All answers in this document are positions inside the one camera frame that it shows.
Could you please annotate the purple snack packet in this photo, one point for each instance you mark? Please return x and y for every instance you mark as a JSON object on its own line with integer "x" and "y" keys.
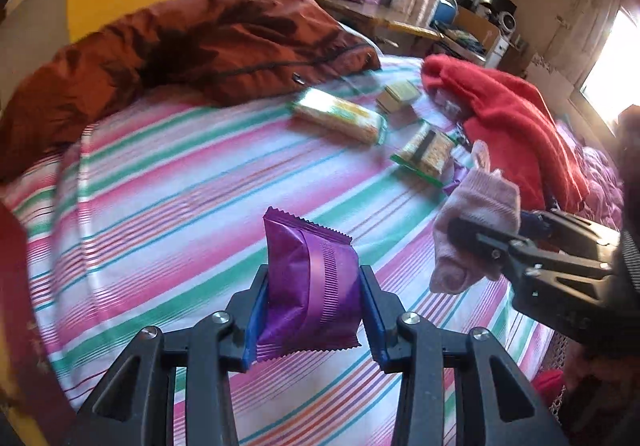
{"x": 305, "y": 286}
{"x": 454, "y": 186}

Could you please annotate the purple floral quilt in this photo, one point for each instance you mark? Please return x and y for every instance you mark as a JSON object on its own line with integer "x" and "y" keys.
{"x": 595, "y": 171}

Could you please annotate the blue container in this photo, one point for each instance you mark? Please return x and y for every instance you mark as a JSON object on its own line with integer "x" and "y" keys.
{"x": 445, "y": 11}

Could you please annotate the cardboard box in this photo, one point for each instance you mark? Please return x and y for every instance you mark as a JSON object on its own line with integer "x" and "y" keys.
{"x": 480, "y": 29}

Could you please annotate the small yellow box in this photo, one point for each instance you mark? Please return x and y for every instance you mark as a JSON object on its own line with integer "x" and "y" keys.
{"x": 397, "y": 94}

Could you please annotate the bright window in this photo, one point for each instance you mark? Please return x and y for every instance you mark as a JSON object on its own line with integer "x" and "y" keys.
{"x": 617, "y": 66}

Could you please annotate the red sweater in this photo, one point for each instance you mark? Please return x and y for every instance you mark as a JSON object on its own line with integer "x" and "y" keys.
{"x": 510, "y": 116}

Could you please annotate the dark red jacket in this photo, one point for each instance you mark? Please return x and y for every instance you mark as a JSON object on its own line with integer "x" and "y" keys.
{"x": 200, "y": 41}

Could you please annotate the wooden desk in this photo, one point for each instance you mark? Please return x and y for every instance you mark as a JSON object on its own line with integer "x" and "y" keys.
{"x": 370, "y": 16}

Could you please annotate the pink sock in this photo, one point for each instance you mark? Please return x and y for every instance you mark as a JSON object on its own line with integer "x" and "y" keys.
{"x": 475, "y": 206}

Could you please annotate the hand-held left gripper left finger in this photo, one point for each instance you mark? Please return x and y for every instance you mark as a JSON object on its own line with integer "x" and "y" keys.
{"x": 256, "y": 318}

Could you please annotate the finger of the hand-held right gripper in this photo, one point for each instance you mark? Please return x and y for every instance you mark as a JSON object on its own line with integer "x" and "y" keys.
{"x": 575, "y": 233}
{"x": 560, "y": 296}

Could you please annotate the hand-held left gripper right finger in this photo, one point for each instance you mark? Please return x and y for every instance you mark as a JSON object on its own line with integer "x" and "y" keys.
{"x": 376, "y": 336}

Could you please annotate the yellow label cracker packet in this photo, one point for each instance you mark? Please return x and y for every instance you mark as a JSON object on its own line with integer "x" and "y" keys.
{"x": 340, "y": 119}

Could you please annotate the green edged cracker packet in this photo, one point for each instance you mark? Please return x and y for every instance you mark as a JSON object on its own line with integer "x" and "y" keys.
{"x": 425, "y": 154}

